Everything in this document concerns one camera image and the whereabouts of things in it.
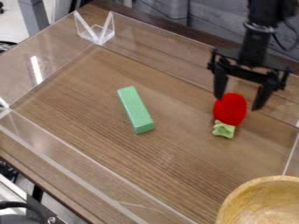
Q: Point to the black metal bracket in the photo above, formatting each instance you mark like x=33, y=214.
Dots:
x=53, y=218

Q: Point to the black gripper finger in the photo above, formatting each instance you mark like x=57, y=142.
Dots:
x=263, y=94
x=221, y=80

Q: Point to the clear acrylic tray enclosure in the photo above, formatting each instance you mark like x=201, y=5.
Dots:
x=67, y=137

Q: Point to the green rectangular block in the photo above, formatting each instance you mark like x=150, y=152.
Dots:
x=135, y=109

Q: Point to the grey table leg post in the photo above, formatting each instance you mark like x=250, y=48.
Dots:
x=34, y=15

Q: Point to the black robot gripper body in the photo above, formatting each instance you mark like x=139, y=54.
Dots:
x=226, y=58

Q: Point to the wooden bowl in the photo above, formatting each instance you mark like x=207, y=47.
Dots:
x=263, y=201

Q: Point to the red plush strawberry fruit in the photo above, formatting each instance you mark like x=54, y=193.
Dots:
x=230, y=112

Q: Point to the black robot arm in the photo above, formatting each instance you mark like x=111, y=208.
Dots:
x=250, y=63

